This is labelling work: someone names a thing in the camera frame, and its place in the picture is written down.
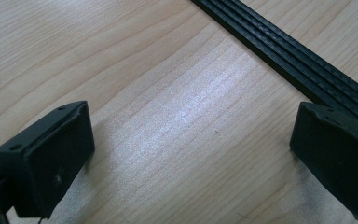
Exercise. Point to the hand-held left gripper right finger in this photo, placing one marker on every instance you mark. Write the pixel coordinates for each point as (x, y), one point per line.
(338, 155)

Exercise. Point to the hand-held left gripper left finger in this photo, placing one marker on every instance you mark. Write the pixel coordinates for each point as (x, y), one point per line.
(49, 161)

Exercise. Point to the black ribbed rail strip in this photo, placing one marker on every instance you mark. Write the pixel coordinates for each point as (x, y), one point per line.
(292, 56)

